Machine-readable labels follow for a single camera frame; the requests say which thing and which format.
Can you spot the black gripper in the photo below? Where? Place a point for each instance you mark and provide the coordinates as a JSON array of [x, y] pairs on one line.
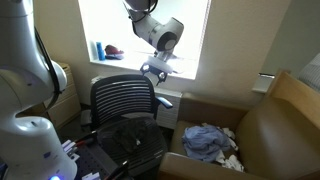
[[157, 67]]

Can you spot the black mesh office chair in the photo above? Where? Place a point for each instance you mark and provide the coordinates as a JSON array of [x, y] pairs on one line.
[[148, 154]]

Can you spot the blue shirt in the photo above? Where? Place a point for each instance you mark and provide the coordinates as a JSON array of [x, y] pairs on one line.
[[204, 143]]

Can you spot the dark garment on chair seat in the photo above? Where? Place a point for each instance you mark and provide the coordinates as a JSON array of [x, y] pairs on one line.
[[130, 135]]

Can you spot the white sock on couch back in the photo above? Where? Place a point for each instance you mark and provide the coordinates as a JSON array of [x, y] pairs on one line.
[[230, 136]]

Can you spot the white sock on couch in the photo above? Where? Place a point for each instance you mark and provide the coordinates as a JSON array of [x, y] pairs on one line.
[[231, 162], [230, 136]]

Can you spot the white sock on couch front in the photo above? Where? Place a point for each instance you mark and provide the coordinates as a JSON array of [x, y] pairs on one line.
[[231, 162]]

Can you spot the brown leather couch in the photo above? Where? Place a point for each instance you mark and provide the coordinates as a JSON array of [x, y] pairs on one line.
[[278, 139]]

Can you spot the red sneaker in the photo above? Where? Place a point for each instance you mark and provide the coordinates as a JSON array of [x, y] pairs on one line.
[[113, 53]]

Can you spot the blue water bottle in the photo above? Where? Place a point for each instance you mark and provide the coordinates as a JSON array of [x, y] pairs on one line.
[[100, 51]]

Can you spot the wooden drawer cabinet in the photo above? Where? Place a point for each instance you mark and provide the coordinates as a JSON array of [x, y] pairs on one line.
[[65, 108]]

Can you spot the grey striped pillow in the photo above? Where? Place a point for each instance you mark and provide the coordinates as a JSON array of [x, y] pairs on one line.
[[310, 74]]

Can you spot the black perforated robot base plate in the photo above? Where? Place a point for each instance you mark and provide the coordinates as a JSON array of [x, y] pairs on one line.
[[92, 162]]

